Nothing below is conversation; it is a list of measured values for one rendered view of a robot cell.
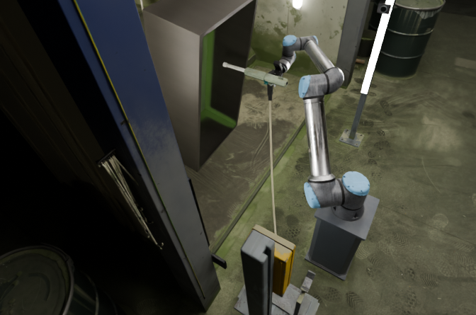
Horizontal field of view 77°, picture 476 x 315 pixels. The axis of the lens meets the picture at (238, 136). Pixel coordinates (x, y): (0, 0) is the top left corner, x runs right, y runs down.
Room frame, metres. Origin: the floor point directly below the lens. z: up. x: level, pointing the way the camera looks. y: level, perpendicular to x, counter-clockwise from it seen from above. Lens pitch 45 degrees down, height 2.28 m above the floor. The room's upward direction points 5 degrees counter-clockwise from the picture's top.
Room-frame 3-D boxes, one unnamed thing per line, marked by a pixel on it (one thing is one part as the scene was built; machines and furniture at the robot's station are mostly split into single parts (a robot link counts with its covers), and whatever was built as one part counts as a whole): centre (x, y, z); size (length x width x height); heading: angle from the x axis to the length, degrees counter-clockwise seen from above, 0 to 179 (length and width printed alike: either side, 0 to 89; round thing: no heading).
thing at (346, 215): (0.95, -0.63, 0.69); 0.19 x 0.19 x 0.10
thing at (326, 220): (0.95, -0.63, 0.32); 0.31 x 0.31 x 0.64; 54
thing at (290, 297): (0.43, -0.11, 0.95); 0.26 x 0.15 x 0.32; 54
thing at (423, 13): (3.32, -2.12, 0.44); 0.59 x 0.58 x 0.89; 158
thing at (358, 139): (2.11, -1.17, 0.01); 0.20 x 0.20 x 0.01; 54
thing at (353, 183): (0.95, -0.62, 0.83); 0.17 x 0.15 x 0.18; 92
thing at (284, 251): (0.34, -0.06, 1.42); 0.12 x 0.06 x 0.26; 54
